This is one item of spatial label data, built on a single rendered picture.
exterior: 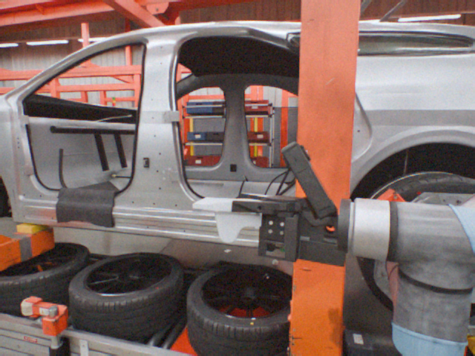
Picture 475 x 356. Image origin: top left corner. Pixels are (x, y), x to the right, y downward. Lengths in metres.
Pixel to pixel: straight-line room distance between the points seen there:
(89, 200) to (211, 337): 1.12
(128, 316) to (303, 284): 1.00
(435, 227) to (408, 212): 0.03
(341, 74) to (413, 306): 0.66
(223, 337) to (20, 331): 1.07
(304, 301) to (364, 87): 0.95
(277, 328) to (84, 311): 0.99
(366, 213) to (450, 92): 1.20
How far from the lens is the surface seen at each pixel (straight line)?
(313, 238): 0.40
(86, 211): 2.00
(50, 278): 2.15
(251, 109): 5.00
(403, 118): 1.47
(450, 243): 0.38
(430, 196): 1.29
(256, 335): 1.41
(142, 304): 1.68
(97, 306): 1.72
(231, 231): 0.38
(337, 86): 0.91
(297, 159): 0.39
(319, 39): 0.94
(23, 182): 2.39
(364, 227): 0.37
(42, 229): 2.45
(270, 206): 0.37
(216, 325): 1.43
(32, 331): 1.91
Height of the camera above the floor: 1.33
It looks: 8 degrees down
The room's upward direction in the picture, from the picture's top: straight up
